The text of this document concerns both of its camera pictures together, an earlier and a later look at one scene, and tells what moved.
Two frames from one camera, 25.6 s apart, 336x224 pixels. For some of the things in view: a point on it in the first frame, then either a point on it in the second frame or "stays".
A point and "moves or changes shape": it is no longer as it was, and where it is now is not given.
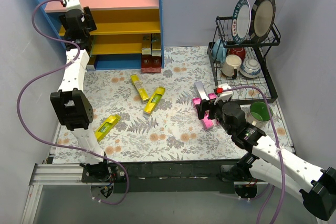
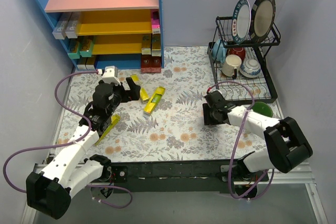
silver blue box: x=146 y=44 stays
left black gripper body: x=87 y=18 to x=124 y=93
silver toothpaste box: x=201 y=91 moves or changes shape
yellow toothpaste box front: x=108 y=125 stays
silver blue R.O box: x=156 y=46 stays
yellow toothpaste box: x=143 y=92 stays
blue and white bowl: x=250 y=68 stays
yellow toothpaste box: x=155 y=98 stays
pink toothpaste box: x=212 y=96 to x=155 y=21
